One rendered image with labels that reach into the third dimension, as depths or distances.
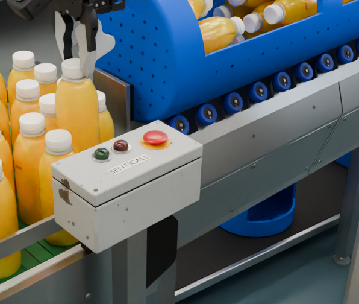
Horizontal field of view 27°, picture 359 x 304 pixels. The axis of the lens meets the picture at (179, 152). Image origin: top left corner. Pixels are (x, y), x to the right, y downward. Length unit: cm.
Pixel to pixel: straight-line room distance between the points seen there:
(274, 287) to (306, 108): 97
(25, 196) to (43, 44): 299
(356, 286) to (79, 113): 74
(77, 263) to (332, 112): 79
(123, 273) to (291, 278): 146
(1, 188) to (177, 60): 40
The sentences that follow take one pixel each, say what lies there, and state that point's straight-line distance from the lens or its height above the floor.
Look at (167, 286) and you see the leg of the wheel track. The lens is 166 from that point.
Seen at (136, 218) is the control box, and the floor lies 103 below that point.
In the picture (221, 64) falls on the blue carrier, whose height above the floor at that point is 109.
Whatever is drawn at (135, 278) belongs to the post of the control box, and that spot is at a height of 88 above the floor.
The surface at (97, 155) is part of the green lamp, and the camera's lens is 106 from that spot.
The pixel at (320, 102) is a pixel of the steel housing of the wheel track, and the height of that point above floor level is 88.
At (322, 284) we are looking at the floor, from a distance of 259.
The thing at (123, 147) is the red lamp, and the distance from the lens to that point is 107.
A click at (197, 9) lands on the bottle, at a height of 115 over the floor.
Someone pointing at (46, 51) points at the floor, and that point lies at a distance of 412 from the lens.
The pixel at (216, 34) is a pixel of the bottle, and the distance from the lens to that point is 144.
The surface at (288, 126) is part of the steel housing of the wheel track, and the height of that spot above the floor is 86.
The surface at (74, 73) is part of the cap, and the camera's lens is 115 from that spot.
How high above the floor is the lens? 166
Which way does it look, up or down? 31 degrees down
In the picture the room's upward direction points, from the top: 2 degrees clockwise
